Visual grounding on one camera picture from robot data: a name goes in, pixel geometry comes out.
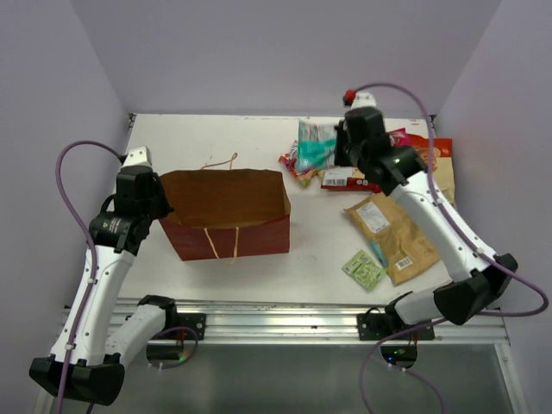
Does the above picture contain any teal snack packet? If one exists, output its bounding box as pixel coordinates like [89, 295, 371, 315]
[297, 120, 337, 170]

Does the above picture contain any red paper bag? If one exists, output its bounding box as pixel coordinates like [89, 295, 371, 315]
[160, 163, 291, 261]

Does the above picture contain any brown kraft chips bag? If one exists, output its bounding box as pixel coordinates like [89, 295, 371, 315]
[344, 193, 440, 285]

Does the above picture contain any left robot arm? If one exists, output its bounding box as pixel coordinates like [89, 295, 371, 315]
[29, 166, 179, 406]

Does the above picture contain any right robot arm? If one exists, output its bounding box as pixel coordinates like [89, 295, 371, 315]
[336, 106, 518, 339]

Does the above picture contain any red white chips bag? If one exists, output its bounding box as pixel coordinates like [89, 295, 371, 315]
[320, 166, 381, 193]

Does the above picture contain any pink REAL chips bag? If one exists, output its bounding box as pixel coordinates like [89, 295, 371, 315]
[388, 128, 411, 147]

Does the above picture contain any orange beige chips bag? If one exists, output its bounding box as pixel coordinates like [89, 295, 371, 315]
[408, 134, 455, 206]

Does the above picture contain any orange yellow candy packet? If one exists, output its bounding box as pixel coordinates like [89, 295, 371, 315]
[279, 140, 321, 187]

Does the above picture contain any green small sachet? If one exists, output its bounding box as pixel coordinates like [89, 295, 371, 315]
[342, 250, 387, 292]

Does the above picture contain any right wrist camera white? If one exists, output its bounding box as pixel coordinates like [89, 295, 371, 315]
[342, 90, 377, 110]

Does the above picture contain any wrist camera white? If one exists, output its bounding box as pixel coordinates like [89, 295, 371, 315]
[342, 90, 377, 110]
[122, 146, 153, 169]

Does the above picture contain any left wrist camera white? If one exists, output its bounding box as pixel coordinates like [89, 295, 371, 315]
[122, 146, 153, 169]

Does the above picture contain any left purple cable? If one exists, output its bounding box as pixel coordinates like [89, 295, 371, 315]
[54, 140, 126, 414]

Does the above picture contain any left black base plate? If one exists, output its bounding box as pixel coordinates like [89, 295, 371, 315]
[152, 313, 207, 344]

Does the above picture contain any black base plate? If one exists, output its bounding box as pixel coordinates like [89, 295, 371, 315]
[152, 313, 207, 344]
[356, 307, 436, 341]

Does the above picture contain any aluminium mounting rail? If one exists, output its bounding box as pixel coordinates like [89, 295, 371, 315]
[64, 299, 514, 346]

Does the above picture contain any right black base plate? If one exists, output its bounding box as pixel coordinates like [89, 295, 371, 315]
[356, 307, 436, 341]

